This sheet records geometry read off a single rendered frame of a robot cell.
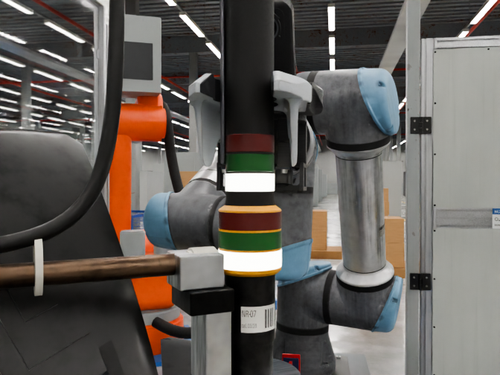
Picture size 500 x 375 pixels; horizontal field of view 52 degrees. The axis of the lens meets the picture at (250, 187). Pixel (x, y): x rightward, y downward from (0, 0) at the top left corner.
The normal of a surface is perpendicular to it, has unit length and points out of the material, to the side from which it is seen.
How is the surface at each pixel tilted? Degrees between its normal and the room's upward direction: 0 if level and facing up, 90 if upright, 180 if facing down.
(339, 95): 87
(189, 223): 86
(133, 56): 90
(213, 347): 90
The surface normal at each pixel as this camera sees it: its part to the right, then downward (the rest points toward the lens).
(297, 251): 0.54, 0.07
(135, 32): 0.32, 0.01
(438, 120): -0.16, 0.01
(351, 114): -0.40, 0.39
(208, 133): 0.96, 0.07
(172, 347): 0.18, -0.96
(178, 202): -0.27, -0.70
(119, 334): 0.40, -0.58
